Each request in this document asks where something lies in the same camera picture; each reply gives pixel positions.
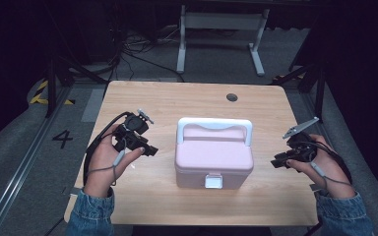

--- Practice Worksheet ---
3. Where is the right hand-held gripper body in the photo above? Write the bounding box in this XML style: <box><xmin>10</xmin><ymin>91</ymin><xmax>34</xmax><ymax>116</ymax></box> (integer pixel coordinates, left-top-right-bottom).
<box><xmin>282</xmin><ymin>116</ymin><xmax>321</xmax><ymax>163</ymax></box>

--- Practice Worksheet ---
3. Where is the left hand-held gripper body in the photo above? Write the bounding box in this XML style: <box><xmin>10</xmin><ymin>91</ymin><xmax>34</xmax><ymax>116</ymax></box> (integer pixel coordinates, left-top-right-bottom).
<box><xmin>111</xmin><ymin>108</ymin><xmax>155</xmax><ymax>153</ymax></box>

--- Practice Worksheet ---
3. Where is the pink storage box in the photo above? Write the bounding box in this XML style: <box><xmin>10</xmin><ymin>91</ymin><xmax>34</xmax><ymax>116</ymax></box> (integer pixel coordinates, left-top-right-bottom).
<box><xmin>174</xmin><ymin>116</ymin><xmax>255</xmax><ymax>191</ymax></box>

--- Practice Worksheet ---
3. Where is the person's right hand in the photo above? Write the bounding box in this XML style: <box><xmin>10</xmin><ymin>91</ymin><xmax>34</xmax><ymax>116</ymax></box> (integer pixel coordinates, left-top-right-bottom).
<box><xmin>285</xmin><ymin>133</ymin><xmax>356</xmax><ymax>200</ymax></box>

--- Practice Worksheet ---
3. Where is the person's left hand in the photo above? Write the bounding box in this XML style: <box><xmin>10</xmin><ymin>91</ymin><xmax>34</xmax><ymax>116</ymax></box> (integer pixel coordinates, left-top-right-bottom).
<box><xmin>84</xmin><ymin>123</ymin><xmax>146</xmax><ymax>199</ymax></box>

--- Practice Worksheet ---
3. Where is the black metal stand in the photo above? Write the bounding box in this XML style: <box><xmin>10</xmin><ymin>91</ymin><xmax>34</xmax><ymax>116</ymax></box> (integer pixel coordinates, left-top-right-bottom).
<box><xmin>270</xmin><ymin>19</ymin><xmax>327</xmax><ymax>124</ymax></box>
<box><xmin>44</xmin><ymin>3</ymin><xmax>108</xmax><ymax>119</ymax></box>

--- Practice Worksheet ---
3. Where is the yellow black floor tape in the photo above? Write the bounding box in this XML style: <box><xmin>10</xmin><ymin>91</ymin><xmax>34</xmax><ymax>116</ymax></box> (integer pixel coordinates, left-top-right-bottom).
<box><xmin>29</xmin><ymin>80</ymin><xmax>77</xmax><ymax>106</ymax></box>

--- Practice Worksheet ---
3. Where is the grey left wrist strap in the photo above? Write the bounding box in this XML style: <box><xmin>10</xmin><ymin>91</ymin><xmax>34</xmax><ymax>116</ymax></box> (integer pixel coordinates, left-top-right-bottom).
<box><xmin>87</xmin><ymin>138</ymin><xmax>128</xmax><ymax>187</ymax></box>

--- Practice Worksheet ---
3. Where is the grey wrist strap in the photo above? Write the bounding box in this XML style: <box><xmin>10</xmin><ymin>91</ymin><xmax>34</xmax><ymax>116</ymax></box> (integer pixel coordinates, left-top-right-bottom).
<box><xmin>309</xmin><ymin>160</ymin><xmax>352</xmax><ymax>191</ymax></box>
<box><xmin>87</xmin><ymin>138</ymin><xmax>128</xmax><ymax>187</ymax></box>

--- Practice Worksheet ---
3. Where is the grey right wrist strap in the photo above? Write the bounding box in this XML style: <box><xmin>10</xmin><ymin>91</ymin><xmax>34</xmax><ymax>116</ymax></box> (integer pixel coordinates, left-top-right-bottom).
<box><xmin>309</xmin><ymin>160</ymin><xmax>352</xmax><ymax>191</ymax></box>

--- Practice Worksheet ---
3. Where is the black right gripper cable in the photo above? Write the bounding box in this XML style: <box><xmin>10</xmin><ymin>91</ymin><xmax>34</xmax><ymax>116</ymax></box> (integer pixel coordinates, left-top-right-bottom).
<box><xmin>303</xmin><ymin>140</ymin><xmax>353</xmax><ymax>185</ymax></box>

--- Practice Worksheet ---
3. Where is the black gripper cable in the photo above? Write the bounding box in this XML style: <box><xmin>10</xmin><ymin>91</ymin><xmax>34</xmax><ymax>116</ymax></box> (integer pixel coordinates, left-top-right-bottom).
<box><xmin>82</xmin><ymin>111</ymin><xmax>135</xmax><ymax>187</ymax></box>
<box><xmin>303</xmin><ymin>140</ymin><xmax>353</xmax><ymax>185</ymax></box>

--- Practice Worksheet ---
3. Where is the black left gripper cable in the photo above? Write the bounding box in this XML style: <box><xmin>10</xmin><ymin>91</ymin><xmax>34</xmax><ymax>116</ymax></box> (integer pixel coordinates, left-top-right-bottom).
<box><xmin>82</xmin><ymin>111</ymin><xmax>135</xmax><ymax>187</ymax></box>

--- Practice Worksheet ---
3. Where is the bundle of black floor cables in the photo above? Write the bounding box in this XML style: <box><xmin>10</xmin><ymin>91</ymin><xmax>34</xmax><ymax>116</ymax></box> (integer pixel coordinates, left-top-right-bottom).
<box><xmin>109</xmin><ymin>26</ymin><xmax>186</xmax><ymax>83</ymax></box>

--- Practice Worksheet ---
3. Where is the aluminium floor rail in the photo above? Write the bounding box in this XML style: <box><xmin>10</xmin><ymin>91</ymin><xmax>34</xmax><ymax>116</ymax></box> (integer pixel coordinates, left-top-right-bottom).
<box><xmin>0</xmin><ymin>86</ymin><xmax>74</xmax><ymax>236</ymax></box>

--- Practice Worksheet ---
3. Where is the white metal table frame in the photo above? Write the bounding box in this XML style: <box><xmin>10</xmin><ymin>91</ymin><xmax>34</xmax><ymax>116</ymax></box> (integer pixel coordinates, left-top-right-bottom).
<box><xmin>175</xmin><ymin>4</ymin><xmax>272</xmax><ymax>78</ymax></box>

